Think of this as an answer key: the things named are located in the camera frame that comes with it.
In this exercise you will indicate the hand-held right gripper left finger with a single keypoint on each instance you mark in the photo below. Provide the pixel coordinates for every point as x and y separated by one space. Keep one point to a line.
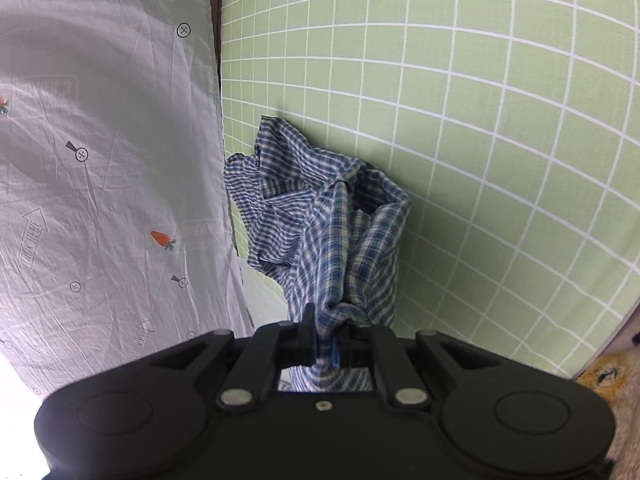
311 335

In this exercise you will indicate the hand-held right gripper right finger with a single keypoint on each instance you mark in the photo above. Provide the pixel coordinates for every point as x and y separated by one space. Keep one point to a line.
345 347

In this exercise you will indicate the blue plaid shirt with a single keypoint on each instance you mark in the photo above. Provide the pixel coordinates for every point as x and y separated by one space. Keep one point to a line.
325 230

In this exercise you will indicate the green grid mat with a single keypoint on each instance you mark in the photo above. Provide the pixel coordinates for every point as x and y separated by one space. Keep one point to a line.
475 135

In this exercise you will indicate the grey printed bed sheet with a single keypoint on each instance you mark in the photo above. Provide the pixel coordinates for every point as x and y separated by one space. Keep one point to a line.
100 160

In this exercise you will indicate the yellow patterned cloth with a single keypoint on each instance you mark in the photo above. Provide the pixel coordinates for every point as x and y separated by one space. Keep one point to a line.
617 390

